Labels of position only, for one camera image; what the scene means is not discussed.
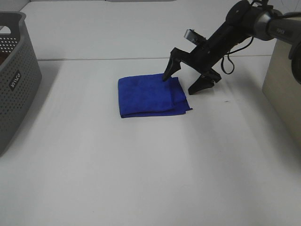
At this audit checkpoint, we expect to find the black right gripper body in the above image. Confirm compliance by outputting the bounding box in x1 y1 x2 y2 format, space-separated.
170 23 238 73

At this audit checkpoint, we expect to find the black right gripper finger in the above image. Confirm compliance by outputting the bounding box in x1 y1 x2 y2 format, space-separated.
162 57 181 81
188 69 222 95

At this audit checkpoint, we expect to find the blue towel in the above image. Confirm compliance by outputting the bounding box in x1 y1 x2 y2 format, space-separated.
118 74 192 118

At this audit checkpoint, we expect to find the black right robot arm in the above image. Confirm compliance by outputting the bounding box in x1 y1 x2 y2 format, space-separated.
162 0 301 95

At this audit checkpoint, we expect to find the beige storage box grey rim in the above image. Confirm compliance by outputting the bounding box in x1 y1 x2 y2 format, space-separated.
262 40 301 131

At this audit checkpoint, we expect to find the grey perforated plastic basket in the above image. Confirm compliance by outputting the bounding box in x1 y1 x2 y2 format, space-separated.
0 12 42 153

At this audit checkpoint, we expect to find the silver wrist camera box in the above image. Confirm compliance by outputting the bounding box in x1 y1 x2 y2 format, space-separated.
184 29 206 46

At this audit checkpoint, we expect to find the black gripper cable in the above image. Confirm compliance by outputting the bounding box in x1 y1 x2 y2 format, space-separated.
221 35 256 75

